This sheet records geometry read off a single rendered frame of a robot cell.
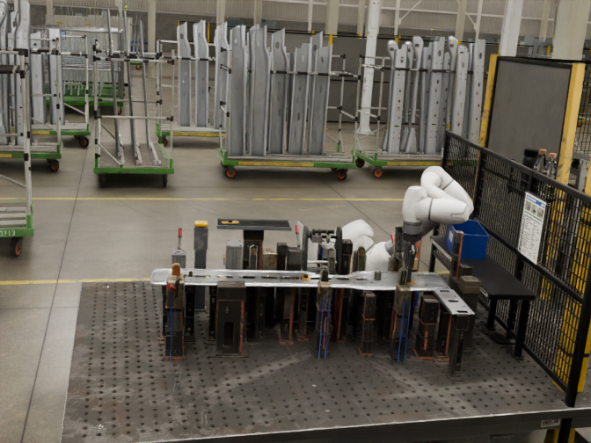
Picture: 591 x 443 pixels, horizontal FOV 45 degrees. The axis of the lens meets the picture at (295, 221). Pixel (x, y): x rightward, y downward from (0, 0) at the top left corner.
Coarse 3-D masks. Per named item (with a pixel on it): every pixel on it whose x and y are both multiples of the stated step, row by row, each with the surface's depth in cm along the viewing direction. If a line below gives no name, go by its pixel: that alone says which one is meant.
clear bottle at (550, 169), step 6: (552, 156) 328; (546, 162) 331; (552, 162) 329; (546, 168) 330; (552, 168) 328; (546, 174) 330; (552, 174) 329; (546, 186) 331; (552, 186) 331; (540, 192) 334; (546, 192) 331
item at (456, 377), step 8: (464, 312) 306; (456, 320) 302; (464, 320) 302; (456, 328) 303; (464, 328) 303; (456, 336) 304; (464, 336) 305; (456, 344) 305; (456, 352) 306; (456, 360) 309; (448, 368) 316; (456, 368) 308; (448, 376) 309; (456, 376) 309
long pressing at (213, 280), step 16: (160, 272) 327; (208, 272) 331; (224, 272) 332; (240, 272) 333; (256, 272) 334; (272, 272) 336; (288, 272) 337; (304, 272) 339; (368, 272) 344; (384, 272) 345; (416, 272) 347; (432, 272) 349; (368, 288) 324; (384, 288) 325; (416, 288) 328; (432, 288) 329; (448, 288) 330
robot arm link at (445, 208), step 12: (432, 180) 356; (432, 192) 342; (444, 192) 336; (432, 204) 316; (444, 204) 315; (456, 204) 314; (432, 216) 317; (444, 216) 315; (456, 216) 314; (468, 216) 318
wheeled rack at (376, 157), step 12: (444, 72) 1080; (468, 72) 1087; (372, 108) 1125; (384, 108) 1129; (372, 132) 1134; (360, 156) 1104; (372, 156) 1080; (384, 156) 1087; (396, 156) 1093; (408, 156) 1084; (420, 156) 1106; (432, 156) 1111
